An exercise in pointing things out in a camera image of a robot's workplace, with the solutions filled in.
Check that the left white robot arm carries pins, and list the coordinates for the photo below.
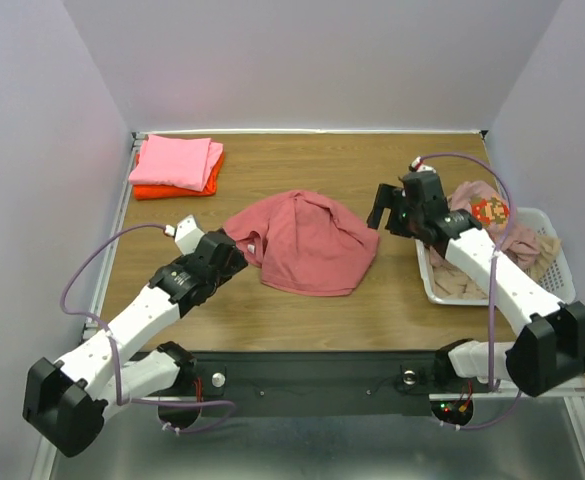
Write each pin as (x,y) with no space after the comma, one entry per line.
(69,401)

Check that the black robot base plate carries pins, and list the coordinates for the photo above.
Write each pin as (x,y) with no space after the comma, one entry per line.
(323,383)

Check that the white plastic laundry basket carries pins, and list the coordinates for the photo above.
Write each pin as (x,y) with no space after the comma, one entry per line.
(556,277)

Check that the dusty rose t shirt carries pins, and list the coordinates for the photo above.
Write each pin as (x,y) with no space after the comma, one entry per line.
(305,243)

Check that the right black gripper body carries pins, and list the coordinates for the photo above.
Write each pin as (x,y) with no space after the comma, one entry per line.
(398,210)

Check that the beige t shirt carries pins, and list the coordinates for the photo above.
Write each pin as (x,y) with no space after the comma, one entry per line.
(472,285)

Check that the folded orange t shirt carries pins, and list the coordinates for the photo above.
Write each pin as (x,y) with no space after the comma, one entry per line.
(155,192)

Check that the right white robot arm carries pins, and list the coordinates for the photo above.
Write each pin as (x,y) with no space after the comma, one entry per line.
(549,348)

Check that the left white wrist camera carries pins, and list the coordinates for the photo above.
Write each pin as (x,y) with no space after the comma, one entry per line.
(186,234)

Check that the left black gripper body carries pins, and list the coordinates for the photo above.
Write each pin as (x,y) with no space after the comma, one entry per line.
(236,264)

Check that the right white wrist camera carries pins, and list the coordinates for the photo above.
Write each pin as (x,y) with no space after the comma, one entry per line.
(418,165)

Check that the mauve pixel print t shirt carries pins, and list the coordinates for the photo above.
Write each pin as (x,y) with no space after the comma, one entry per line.
(489,208)

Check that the folded pink t shirt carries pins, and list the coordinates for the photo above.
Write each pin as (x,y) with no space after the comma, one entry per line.
(182,163)

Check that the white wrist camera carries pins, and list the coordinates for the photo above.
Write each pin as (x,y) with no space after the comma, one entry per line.
(418,165)
(186,234)

